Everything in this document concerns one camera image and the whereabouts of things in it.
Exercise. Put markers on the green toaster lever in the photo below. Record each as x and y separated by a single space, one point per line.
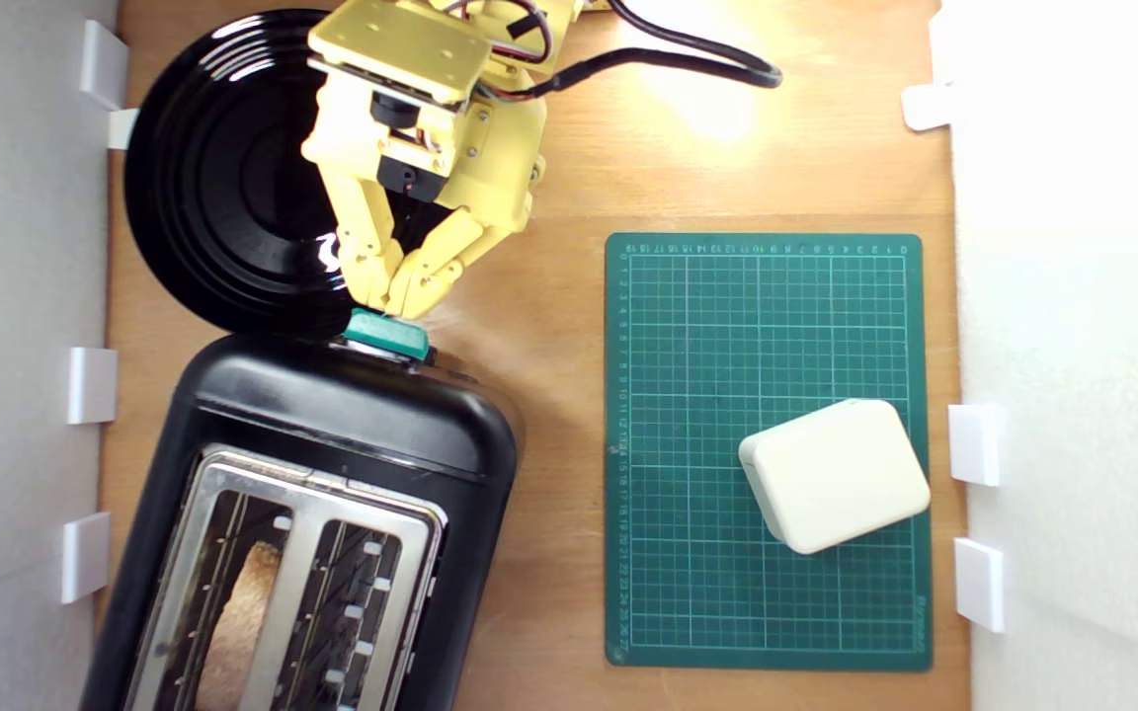
391 338

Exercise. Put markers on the black two-slot toaster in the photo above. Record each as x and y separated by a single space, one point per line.
342 425

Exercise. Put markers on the black plate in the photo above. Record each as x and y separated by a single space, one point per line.
223 197

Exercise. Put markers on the green cutting mat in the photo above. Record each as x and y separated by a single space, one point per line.
727 346

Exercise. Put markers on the brown bread slice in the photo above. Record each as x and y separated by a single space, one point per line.
241 622

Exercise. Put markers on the white block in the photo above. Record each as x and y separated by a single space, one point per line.
836 474

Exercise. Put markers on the yellow gripper camera mount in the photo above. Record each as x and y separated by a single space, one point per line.
401 44

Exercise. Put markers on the small white wall clip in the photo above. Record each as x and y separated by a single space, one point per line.
976 444
92 385
103 64
980 585
121 128
928 106
85 556

